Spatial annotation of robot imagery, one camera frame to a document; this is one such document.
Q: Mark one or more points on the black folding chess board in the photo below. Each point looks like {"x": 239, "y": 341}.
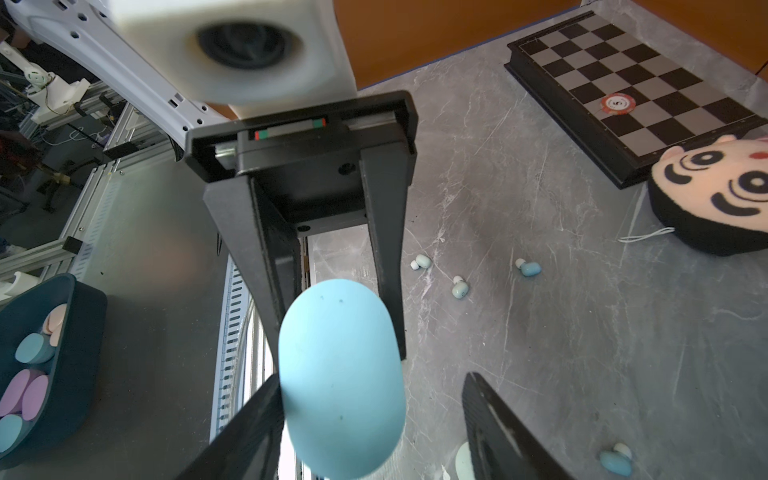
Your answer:
{"x": 568, "y": 68}

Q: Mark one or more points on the red white poker chip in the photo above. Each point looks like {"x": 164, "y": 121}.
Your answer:
{"x": 618, "y": 104}

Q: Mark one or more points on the dark teal storage bin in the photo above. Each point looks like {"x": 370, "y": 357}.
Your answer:
{"x": 70, "y": 369}

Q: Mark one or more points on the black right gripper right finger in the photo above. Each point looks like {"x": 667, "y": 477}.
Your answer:
{"x": 500, "y": 445}

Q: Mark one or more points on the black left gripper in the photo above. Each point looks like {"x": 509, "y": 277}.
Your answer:
{"x": 317, "y": 169}

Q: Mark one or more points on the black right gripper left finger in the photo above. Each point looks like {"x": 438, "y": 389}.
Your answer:
{"x": 249, "y": 445}

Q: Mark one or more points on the light blue charging case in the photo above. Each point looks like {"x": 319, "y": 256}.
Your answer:
{"x": 341, "y": 380}

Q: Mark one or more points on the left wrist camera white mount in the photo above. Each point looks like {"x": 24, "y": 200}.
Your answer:
{"x": 257, "y": 57}

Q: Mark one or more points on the mint green charging case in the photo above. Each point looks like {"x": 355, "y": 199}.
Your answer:
{"x": 463, "y": 463}

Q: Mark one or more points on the blue white earbud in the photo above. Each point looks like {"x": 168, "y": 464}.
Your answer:
{"x": 617, "y": 460}
{"x": 528, "y": 269}

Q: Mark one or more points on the pink plush doll head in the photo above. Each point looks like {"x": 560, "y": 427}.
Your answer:
{"x": 714, "y": 198}

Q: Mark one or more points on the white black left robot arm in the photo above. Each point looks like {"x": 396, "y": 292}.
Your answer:
{"x": 83, "y": 31}

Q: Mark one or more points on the mint white earbud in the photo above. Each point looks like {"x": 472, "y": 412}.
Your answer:
{"x": 460, "y": 287}
{"x": 421, "y": 261}

